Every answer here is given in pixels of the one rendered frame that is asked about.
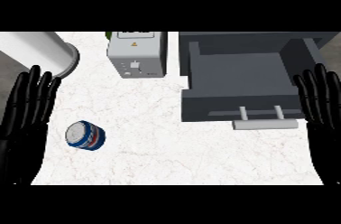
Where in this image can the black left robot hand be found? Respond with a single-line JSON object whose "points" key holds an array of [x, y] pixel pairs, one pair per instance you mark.
{"points": [[22, 128]]}

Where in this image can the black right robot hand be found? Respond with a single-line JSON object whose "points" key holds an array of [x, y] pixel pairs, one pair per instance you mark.
{"points": [[326, 128]]}

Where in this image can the white cylindrical appliance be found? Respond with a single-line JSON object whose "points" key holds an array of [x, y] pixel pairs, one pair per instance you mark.
{"points": [[37, 51]]}

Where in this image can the blue can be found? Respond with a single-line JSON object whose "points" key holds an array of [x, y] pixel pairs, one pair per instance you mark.
{"points": [[84, 135]]}

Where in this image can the dark grey open drawer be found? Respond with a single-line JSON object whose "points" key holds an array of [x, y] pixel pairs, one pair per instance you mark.
{"points": [[242, 83]]}

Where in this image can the dark grey cabinet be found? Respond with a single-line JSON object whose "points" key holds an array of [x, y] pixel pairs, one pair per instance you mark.
{"points": [[257, 41]]}

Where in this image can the pale grey boxy appliance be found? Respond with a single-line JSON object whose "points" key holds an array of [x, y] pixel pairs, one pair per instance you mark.
{"points": [[136, 54]]}

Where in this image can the small green object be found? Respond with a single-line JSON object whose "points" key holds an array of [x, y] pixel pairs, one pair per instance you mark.
{"points": [[108, 35]]}

